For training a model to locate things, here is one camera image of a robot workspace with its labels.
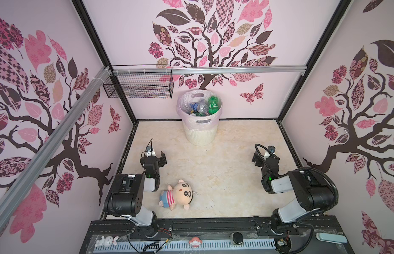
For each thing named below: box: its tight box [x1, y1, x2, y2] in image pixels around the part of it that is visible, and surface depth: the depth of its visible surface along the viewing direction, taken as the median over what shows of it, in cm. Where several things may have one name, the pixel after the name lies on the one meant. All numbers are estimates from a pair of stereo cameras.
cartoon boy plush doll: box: [158, 178, 194, 211], surface depth 79 cm
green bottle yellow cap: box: [208, 95, 219, 114], surface depth 93 cm
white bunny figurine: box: [94, 235, 119, 248], surface depth 70 cm
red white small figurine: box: [188, 236, 203, 248], surface depth 67 cm
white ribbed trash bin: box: [184, 128, 218, 147], surface depth 100 cm
